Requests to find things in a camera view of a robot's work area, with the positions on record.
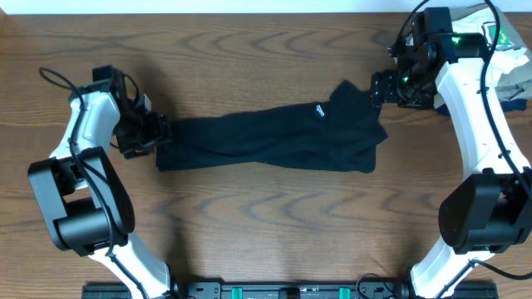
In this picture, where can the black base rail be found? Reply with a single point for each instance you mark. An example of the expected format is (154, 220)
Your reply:
(372, 288)

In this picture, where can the black polo shirt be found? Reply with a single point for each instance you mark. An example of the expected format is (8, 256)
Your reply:
(340, 134)

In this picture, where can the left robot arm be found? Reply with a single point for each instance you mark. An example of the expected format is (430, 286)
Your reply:
(83, 202)

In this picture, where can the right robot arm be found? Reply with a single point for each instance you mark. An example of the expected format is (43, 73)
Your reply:
(454, 60)

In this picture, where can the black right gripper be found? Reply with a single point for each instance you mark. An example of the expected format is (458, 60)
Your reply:
(383, 88)

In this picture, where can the grey folded garment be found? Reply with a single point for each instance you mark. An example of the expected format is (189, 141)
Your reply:
(515, 85)

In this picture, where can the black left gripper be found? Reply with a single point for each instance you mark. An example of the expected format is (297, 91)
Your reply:
(160, 132)

